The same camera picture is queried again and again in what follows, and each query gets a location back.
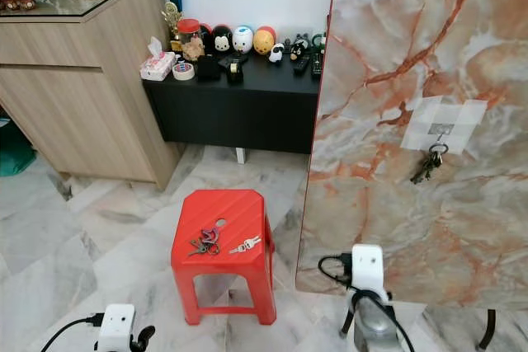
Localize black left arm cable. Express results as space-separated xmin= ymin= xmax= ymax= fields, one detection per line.
xmin=40 ymin=312 xmax=105 ymax=352

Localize key bunch with red fob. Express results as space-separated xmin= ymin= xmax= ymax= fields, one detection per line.
xmin=187 ymin=228 xmax=223 ymax=258

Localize black round tape dispenser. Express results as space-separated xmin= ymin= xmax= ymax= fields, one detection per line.
xmin=225 ymin=54 xmax=245 ymax=84

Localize black mouse plush toy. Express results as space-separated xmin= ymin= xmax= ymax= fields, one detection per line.
xmin=210 ymin=25 xmax=233 ymax=55

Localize green black gadget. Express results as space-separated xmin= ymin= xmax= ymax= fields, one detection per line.
xmin=309 ymin=33 xmax=328 ymax=58

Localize red-lidded jar with doll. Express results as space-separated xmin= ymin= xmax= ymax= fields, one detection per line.
xmin=177 ymin=18 xmax=205 ymax=63

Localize beige tape roll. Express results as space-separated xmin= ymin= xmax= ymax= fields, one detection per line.
xmin=172 ymin=61 xmax=196 ymax=82

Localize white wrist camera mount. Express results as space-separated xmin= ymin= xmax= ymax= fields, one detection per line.
xmin=350 ymin=242 xmax=388 ymax=295
xmin=96 ymin=303 xmax=137 ymax=352

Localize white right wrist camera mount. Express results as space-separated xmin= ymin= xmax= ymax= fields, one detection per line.
xmin=350 ymin=242 xmax=388 ymax=295

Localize marble-pattern red-edged table top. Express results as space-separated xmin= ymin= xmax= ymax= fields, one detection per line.
xmin=295 ymin=0 xmax=528 ymax=351

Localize small silver keys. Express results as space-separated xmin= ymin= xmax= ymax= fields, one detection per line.
xmin=229 ymin=235 xmax=263 ymax=256

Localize gold trophy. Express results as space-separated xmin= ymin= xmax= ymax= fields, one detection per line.
xmin=160 ymin=1 xmax=183 ymax=40

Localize orange yellow plush toy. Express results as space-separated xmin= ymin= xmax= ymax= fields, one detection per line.
xmin=252 ymin=26 xmax=277 ymax=56

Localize green bag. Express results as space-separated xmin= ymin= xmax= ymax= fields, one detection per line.
xmin=0 ymin=117 xmax=36 ymax=178

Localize light wooden cabinet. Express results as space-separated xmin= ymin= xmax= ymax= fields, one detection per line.
xmin=0 ymin=0 xmax=187 ymax=189

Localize white egg plush toy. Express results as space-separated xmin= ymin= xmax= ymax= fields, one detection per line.
xmin=232 ymin=25 xmax=255 ymax=54

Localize black pouch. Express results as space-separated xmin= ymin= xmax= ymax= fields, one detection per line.
xmin=196 ymin=54 xmax=221 ymax=82

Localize pink white tissue pack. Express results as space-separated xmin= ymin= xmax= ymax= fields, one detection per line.
xmin=139 ymin=36 xmax=177 ymax=82

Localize red plastic stool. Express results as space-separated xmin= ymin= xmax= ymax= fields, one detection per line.
xmin=170 ymin=188 xmax=278 ymax=326

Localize white adhesive hook pad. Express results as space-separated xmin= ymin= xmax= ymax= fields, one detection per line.
xmin=399 ymin=95 xmax=490 ymax=156

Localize dark key bunch with ring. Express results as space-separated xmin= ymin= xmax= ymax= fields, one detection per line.
xmin=409 ymin=143 xmax=451 ymax=186

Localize black low console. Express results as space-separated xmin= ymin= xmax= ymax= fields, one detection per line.
xmin=142 ymin=51 xmax=323 ymax=165

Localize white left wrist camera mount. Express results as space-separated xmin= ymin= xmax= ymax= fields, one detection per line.
xmin=96 ymin=303 xmax=137 ymax=352

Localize black white plush toy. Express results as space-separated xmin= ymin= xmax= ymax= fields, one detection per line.
xmin=286 ymin=33 xmax=309 ymax=57

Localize small black white figure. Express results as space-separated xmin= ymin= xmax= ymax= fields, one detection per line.
xmin=268 ymin=42 xmax=286 ymax=64

